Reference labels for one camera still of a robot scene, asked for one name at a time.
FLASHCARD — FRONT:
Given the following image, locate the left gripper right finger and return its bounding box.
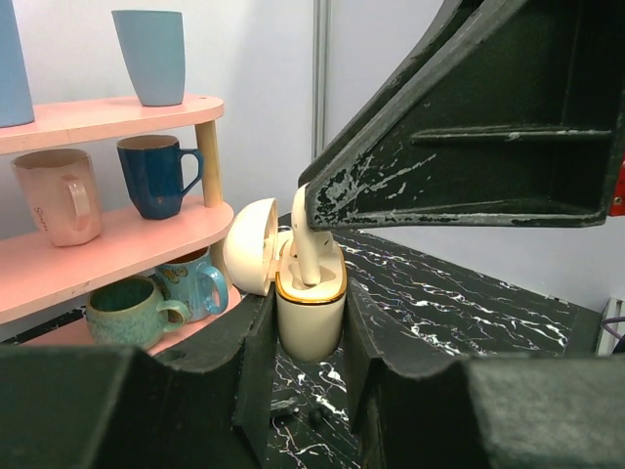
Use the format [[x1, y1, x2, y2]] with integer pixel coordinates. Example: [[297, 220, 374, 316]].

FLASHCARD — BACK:
[[344, 281, 624, 468]]

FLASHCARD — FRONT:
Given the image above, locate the dark blue ceramic mug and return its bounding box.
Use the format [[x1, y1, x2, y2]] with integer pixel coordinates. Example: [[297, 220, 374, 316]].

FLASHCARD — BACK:
[[116, 135, 204, 220]]

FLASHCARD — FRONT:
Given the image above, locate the light blue butterfly mug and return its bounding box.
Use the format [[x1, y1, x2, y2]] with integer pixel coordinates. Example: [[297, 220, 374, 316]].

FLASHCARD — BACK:
[[155, 247, 229, 322]]

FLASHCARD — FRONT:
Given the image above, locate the aluminium frame rail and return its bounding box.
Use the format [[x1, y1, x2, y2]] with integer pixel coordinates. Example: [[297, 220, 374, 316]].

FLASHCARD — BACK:
[[312, 0, 332, 160]]

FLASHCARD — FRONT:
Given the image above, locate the pink three-tier wooden shelf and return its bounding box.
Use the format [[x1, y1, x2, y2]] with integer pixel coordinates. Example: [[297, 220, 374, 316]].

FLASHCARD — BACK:
[[0, 95, 245, 358]]

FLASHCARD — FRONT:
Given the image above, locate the large blue plastic cup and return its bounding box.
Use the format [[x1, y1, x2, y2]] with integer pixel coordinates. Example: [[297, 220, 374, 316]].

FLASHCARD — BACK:
[[0, 0, 35, 128]]

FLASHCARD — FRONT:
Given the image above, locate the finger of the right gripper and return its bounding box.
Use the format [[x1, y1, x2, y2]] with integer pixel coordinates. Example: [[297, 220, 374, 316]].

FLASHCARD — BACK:
[[299, 1, 624, 231]]

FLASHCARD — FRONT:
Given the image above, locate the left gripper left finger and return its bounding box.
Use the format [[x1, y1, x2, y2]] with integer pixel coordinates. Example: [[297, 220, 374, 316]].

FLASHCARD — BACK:
[[1, 294, 276, 468]]

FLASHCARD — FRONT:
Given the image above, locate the cream earbud charging case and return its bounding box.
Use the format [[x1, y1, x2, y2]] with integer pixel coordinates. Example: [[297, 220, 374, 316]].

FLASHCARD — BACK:
[[224, 198, 347, 362]]

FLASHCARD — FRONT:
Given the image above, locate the white earbud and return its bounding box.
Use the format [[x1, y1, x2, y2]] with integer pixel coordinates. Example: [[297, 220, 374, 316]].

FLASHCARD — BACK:
[[291, 184, 334, 286]]

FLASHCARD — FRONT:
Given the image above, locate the small blue plastic cup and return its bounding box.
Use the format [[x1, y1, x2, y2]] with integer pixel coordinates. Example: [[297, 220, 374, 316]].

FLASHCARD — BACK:
[[111, 10, 186, 107]]

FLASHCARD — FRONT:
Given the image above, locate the pink ceramic mug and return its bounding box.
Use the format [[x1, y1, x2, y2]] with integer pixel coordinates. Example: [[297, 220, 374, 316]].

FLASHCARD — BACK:
[[12, 149, 103, 247]]

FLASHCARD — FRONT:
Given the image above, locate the green speckled ceramic mug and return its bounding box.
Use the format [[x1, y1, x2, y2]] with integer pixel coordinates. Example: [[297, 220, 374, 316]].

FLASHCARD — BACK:
[[86, 276, 191, 350]]

